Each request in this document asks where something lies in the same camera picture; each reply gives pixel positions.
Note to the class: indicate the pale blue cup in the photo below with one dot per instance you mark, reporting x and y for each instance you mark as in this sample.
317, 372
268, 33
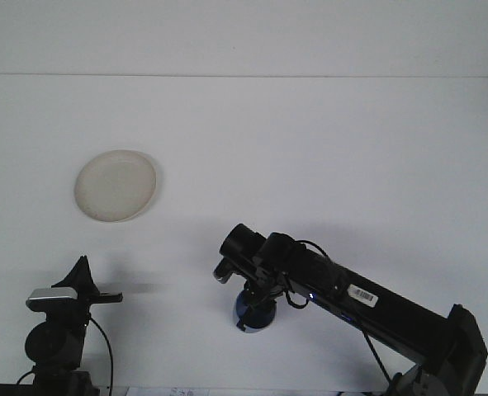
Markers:
266, 315

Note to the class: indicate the white printed paper sheet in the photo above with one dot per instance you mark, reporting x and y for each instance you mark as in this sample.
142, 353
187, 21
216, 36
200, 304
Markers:
165, 392

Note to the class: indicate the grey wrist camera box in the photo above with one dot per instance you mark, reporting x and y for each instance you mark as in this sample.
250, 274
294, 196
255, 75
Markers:
222, 277
51, 295

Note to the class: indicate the pale round plate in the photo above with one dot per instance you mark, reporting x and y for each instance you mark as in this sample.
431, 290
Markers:
115, 185

